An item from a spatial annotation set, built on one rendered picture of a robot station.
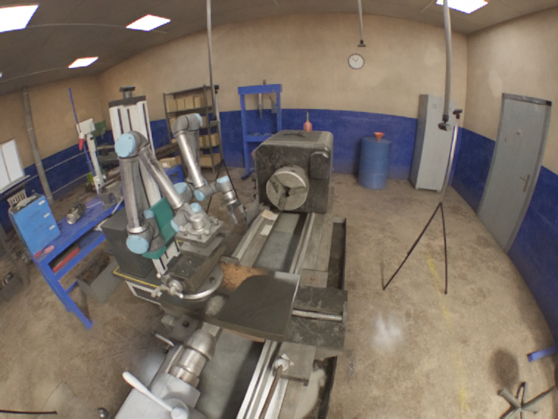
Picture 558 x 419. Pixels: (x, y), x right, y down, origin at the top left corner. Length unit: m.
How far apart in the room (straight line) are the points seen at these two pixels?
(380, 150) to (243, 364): 3.79
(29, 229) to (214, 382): 1.89
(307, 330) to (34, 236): 2.18
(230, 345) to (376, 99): 4.53
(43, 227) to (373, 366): 2.87
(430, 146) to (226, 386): 4.49
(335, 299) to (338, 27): 4.62
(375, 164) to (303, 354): 3.70
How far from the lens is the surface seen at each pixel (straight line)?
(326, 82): 4.72
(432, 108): 4.52
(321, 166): 1.43
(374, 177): 4.27
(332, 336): 0.90
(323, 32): 4.89
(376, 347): 1.94
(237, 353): 1.05
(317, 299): 1.00
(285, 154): 1.50
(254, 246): 1.34
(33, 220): 2.30
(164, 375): 0.60
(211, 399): 1.00
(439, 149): 4.69
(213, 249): 0.99
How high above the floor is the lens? 1.65
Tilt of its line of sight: 29 degrees down
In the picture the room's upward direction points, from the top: 2 degrees counter-clockwise
